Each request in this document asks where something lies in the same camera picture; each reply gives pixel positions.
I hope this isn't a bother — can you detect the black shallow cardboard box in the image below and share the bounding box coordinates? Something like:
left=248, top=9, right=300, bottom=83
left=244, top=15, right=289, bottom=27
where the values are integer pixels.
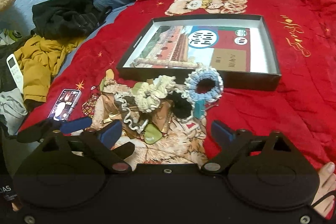
left=117, top=14, right=281, bottom=91

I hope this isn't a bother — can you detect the person's bare hand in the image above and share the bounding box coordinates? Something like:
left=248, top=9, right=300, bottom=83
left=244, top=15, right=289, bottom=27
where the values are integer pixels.
left=313, top=162, right=335, bottom=217

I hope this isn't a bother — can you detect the blue white crochet scrunchie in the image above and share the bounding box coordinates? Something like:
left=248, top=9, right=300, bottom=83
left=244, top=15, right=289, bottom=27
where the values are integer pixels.
left=185, top=67, right=224, bottom=104

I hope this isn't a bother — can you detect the red embroidered bear blanket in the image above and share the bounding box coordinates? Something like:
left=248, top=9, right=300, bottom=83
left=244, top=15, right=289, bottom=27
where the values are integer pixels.
left=18, top=0, right=336, bottom=219

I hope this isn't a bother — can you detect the mustard yellow jacket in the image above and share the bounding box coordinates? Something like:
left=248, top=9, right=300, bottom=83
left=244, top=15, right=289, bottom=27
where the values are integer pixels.
left=14, top=35, right=85, bottom=103

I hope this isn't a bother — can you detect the brown snack packet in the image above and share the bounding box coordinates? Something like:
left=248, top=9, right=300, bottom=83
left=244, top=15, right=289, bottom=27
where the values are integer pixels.
left=101, top=91, right=122, bottom=124
left=151, top=100, right=173, bottom=134

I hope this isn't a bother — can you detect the cream crochet scrunchie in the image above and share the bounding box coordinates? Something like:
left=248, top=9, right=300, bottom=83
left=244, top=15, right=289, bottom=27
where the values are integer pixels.
left=134, top=75, right=176, bottom=113

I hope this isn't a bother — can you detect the smartphone with lit screen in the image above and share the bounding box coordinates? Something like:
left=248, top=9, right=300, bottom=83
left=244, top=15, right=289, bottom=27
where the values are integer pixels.
left=48, top=89, right=81, bottom=121

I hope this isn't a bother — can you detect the black clothing pile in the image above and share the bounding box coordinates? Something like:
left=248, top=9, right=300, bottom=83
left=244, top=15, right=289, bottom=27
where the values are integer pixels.
left=31, top=0, right=112, bottom=40

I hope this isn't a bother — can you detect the green hair clip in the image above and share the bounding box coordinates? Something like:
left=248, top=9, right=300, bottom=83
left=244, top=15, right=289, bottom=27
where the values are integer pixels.
left=131, top=82, right=150, bottom=96
left=144, top=124, right=162, bottom=144

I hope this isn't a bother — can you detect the grey cloth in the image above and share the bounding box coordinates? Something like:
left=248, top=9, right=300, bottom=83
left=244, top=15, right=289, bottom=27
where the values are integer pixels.
left=1, top=88, right=28, bottom=136

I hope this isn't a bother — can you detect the panda print cloth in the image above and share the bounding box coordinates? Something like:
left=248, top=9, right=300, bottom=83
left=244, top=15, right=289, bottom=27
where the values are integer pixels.
left=0, top=28, right=22, bottom=46

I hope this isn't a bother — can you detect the black white-trimmed scrunchie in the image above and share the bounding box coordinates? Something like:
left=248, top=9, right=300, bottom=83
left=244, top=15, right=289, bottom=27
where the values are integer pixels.
left=166, top=91, right=194, bottom=122

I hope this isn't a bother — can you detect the white remote control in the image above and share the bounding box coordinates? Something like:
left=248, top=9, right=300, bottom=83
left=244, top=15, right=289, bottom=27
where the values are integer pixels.
left=6, top=53, right=23, bottom=94

